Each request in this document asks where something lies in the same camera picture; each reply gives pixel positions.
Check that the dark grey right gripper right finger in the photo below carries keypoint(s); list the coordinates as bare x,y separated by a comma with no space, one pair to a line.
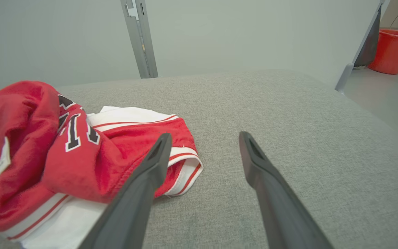
278,207

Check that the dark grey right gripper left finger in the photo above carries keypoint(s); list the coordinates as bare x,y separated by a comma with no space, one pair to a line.
133,207

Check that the red basketball jersey white trim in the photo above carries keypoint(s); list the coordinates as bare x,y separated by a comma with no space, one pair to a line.
22,110

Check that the grey panel support foot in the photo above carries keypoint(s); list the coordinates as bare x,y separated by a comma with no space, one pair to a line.
368,48

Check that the red plastic bucket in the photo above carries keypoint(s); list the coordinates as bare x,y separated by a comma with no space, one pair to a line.
392,52

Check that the grey metal upright post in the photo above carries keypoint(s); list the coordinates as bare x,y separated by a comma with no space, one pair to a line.
140,41

